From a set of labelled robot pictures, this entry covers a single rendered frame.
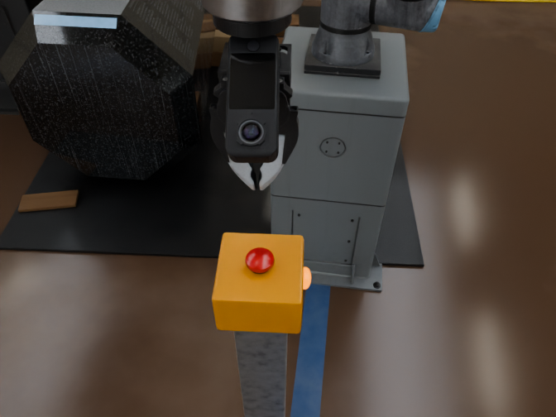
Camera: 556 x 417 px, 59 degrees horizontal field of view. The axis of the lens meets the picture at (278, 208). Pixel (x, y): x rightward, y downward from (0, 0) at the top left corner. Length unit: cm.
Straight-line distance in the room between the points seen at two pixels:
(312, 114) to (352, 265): 71
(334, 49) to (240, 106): 107
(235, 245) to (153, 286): 135
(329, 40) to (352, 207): 56
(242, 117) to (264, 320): 34
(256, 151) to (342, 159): 115
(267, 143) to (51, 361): 164
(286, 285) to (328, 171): 97
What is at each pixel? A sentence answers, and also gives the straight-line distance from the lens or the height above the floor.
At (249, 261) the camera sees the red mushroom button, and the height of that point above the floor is 110.
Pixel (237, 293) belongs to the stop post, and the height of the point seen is 108.
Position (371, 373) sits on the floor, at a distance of 182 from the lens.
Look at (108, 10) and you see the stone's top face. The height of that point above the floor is 82.
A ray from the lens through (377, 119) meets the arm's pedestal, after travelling 147.
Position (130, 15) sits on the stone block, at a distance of 203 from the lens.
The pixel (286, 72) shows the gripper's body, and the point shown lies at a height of 137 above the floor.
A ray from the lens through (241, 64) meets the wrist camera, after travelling 45.
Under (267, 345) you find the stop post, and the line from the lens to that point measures 79.
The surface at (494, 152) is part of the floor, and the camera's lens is 277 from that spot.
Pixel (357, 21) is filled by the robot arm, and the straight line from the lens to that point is 147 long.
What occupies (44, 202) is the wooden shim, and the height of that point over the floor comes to 3.
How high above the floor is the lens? 162
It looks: 46 degrees down
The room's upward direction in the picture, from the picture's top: straight up
